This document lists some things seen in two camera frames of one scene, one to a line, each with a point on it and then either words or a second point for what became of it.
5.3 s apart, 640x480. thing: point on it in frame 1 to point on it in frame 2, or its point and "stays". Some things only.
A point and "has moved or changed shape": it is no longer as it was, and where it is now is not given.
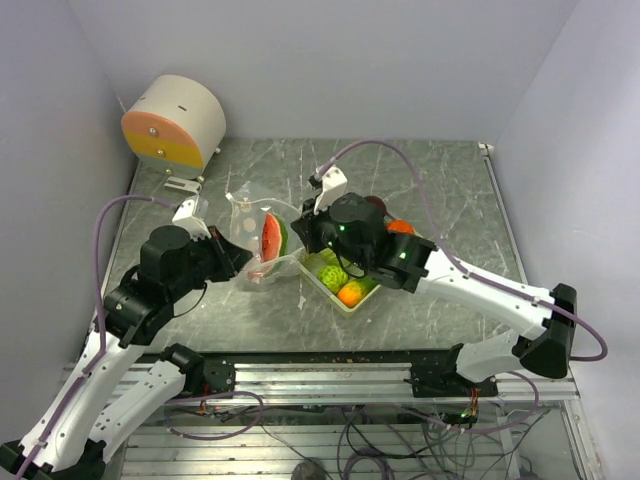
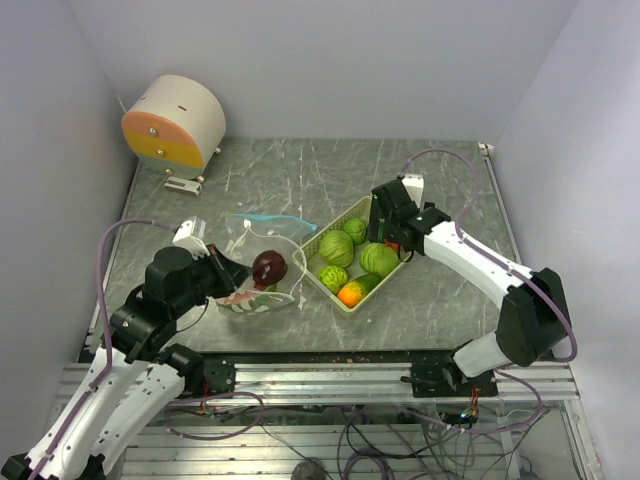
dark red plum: [380, 204] has moved or changed shape
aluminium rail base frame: [360, 379] stays
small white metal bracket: [183, 185] stays
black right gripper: [306, 227] to [375, 222]
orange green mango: [352, 293] stays
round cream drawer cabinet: [175, 125] stays
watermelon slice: [275, 238] to [254, 301]
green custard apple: [333, 276] stays
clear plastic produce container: [272, 232] to [247, 235]
